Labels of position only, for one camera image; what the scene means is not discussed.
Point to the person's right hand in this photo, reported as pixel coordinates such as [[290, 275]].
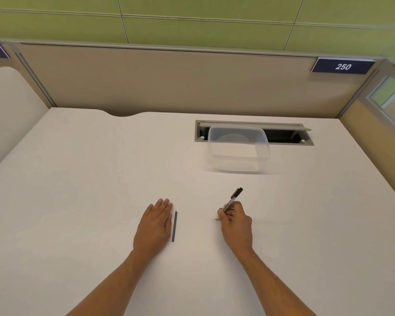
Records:
[[238, 230]]

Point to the person's left hand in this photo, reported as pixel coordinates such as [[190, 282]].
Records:
[[153, 230]]

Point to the dark thin refill stick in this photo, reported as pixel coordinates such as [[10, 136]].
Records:
[[174, 227]]

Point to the white marker with black cap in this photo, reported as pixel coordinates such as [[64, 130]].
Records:
[[234, 195]]

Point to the clear plastic container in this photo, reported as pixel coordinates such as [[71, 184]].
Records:
[[238, 157]]

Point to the person's right forearm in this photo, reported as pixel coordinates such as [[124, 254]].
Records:
[[273, 286]]

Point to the person's left forearm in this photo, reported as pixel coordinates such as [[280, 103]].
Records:
[[115, 286]]

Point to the beige desk partition panel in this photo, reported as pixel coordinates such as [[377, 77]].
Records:
[[184, 82]]

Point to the beige side partition with window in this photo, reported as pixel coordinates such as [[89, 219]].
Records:
[[365, 128]]

